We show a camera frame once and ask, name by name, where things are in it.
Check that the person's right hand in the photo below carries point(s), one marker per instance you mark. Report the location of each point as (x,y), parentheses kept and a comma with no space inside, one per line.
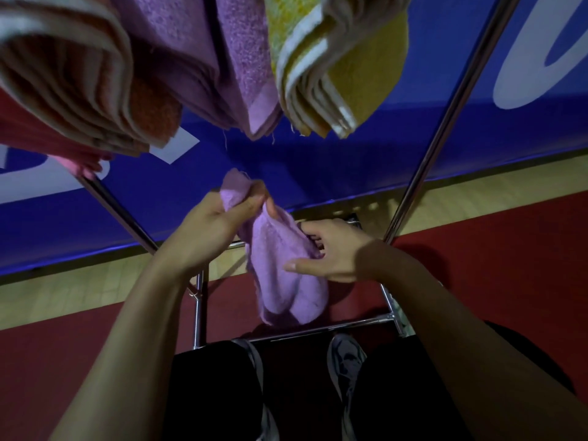
(340,252)

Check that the person's left hand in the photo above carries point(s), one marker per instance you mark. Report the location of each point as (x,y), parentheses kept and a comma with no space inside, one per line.
(206,229)

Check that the purple towel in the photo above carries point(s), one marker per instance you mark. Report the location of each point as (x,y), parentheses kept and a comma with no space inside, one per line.
(280,266)
(229,55)

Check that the yellow white cloth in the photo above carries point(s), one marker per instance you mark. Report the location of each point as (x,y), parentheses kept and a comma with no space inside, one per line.
(363,68)

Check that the metal drying rack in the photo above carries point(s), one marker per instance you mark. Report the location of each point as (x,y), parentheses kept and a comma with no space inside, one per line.
(455,105)

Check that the pink towel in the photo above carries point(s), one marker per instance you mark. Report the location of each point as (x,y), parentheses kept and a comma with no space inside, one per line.
(41,137)

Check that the orange patterned towel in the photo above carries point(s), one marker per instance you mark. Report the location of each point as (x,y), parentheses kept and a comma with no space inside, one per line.
(78,73)

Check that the person's right forearm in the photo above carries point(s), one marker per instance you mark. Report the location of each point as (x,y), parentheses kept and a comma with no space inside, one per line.
(482,353)

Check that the person's left forearm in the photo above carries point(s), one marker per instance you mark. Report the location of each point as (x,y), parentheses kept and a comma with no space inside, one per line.
(119,362)

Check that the person's right grey shoe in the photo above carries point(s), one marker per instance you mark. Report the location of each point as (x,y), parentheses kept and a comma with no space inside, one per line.
(345,362)

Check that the person's grey shoe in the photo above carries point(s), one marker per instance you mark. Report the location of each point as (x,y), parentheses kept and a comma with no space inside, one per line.
(345,362)
(259,367)

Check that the person's left grey shoe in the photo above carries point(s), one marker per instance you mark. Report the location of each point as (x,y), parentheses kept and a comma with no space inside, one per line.
(259,367)

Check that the person's black trousers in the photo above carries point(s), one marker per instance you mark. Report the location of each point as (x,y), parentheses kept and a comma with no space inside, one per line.
(404,395)

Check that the blue banner with white print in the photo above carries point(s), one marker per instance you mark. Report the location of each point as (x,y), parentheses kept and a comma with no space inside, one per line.
(459,64)

